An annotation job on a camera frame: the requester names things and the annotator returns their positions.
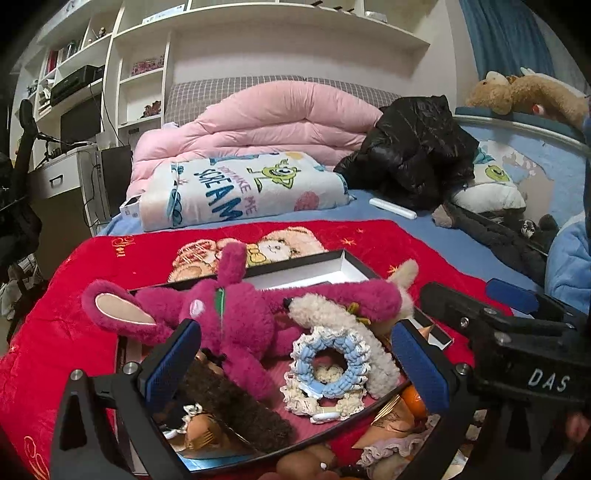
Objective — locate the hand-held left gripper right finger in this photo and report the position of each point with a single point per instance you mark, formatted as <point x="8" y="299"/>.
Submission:
<point x="420" y="369"/>

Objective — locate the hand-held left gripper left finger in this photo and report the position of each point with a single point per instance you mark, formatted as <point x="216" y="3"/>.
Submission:
<point x="171" y="364"/>

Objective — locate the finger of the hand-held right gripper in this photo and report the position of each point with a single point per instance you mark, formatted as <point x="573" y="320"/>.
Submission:
<point x="448" y="302"/>
<point x="512" y="295"/>

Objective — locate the magenta plush rabbit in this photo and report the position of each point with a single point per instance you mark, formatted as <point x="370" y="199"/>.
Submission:
<point x="240" y="314"/>

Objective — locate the cream plush toy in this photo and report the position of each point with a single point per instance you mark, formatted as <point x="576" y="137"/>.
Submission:
<point x="332" y="318"/>

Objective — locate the orange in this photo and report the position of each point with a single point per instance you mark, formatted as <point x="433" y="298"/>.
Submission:
<point x="411" y="401"/>

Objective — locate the gold foil packet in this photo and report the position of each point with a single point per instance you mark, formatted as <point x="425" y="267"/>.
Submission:
<point x="390" y="417"/>

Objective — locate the dark grey garment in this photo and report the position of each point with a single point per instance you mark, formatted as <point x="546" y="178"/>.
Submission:
<point x="498" y="235"/>

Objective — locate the light blue garment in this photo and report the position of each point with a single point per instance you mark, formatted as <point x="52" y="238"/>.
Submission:
<point x="572" y="263"/>

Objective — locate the brown fuzzy toy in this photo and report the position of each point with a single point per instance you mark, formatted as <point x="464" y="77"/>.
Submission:
<point x="240" y="410"/>

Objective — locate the pink ruffled cloth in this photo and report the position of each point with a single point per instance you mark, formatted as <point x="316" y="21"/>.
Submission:
<point x="397" y="450"/>

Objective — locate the bed with blue sheet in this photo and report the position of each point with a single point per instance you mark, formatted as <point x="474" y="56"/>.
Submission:
<point x="378" y="235"/>

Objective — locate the white stick remote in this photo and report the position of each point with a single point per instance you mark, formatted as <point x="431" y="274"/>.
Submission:
<point x="392" y="208"/>

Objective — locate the white cartoon pillow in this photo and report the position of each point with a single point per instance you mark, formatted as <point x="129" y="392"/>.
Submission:
<point x="489" y="184"/>

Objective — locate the red blanket with bears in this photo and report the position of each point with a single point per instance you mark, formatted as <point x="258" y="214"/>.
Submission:
<point x="60" y="295"/>

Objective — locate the blue padded bed board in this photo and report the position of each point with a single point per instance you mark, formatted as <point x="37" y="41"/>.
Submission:
<point x="535" y="152"/>

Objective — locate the small white box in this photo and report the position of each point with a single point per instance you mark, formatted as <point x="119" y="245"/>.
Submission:
<point x="130" y="207"/>

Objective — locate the black puffer jacket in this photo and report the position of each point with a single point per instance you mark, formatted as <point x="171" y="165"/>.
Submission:
<point x="415" y="138"/>

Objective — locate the monster print pillow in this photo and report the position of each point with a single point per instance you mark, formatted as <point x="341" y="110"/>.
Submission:
<point x="240" y="189"/>

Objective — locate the black computer tower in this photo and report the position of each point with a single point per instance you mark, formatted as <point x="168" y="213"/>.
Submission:
<point x="115" y="180"/>

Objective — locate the brown teddy bear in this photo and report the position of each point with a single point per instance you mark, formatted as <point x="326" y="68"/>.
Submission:
<point x="540" y="92"/>

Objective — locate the white desk with drawer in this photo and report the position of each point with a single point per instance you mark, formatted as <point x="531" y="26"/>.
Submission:
<point x="60" y="180"/>

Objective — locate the pink duvet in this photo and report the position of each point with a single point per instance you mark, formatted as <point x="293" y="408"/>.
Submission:
<point x="286" y="115"/>

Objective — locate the red figurine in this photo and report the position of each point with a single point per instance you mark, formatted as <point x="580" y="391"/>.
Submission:
<point x="152" y="109"/>

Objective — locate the blue curtain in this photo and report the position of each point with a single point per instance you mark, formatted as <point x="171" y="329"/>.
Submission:
<point x="503" y="37"/>

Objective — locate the black monitor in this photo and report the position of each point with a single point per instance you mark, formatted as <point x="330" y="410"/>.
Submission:
<point x="81" y="120"/>

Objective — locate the grey checked headboard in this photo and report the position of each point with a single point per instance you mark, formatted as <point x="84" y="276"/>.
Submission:
<point x="194" y="94"/>

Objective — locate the black office chair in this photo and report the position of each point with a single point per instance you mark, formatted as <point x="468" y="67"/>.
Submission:
<point x="23" y="134"/>

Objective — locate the black printer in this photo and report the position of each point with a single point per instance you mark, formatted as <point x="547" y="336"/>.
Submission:
<point x="76" y="83"/>

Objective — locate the pink box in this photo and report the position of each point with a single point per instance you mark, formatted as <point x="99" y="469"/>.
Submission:
<point x="147" y="66"/>

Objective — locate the row of books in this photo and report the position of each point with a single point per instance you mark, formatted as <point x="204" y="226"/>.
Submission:
<point x="53" y="60"/>

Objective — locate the white wall shelf unit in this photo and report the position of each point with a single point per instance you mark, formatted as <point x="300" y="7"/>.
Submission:
<point x="258" y="27"/>

